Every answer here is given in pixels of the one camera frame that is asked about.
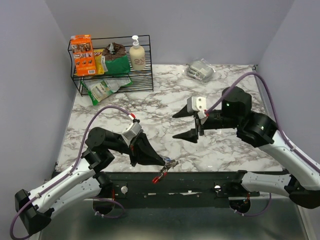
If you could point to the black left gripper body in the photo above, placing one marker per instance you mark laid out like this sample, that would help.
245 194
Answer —
132 147

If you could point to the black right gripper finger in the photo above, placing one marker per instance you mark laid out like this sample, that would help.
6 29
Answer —
182 113
191 136

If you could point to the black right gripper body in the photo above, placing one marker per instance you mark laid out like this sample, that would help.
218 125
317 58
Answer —
200 127

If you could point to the red handled key organizer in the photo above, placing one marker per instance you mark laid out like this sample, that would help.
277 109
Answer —
164 171

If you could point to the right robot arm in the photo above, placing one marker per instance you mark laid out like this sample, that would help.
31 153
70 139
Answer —
300 181

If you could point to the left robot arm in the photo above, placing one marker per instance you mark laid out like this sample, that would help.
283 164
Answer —
85 178

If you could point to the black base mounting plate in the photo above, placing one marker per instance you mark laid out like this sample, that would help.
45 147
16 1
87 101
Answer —
135 190

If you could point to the clear plastic wrapped package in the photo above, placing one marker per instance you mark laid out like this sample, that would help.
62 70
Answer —
200 70

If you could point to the green white snack bag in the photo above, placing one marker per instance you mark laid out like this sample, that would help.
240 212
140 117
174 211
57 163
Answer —
100 89

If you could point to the cream pump soap bottle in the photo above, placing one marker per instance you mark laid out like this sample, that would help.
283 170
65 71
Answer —
137 55

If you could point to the green brown bag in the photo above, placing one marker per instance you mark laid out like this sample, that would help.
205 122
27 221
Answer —
114 59

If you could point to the yellow snack bag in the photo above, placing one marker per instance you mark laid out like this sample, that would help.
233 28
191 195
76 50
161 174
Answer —
97 59

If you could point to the orange product box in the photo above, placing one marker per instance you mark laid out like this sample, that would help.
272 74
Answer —
83 55

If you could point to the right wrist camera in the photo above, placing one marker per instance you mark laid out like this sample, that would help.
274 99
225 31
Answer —
198 105

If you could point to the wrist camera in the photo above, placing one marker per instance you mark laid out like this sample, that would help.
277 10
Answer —
131 131
198 105

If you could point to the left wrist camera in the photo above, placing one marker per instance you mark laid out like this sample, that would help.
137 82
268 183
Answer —
131 131

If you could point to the black wire shelf rack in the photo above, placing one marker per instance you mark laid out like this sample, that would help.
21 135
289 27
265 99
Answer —
142 80

